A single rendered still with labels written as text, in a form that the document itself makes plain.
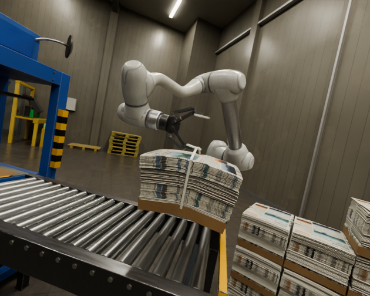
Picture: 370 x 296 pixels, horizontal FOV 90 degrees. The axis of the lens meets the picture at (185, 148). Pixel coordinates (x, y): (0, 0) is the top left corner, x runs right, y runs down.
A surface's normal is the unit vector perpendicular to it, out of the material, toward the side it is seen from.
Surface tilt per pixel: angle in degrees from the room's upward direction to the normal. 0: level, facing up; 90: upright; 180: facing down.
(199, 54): 90
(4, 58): 90
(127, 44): 90
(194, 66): 90
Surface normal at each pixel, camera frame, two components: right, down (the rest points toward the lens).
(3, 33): 0.96, 0.20
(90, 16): 0.36, 0.12
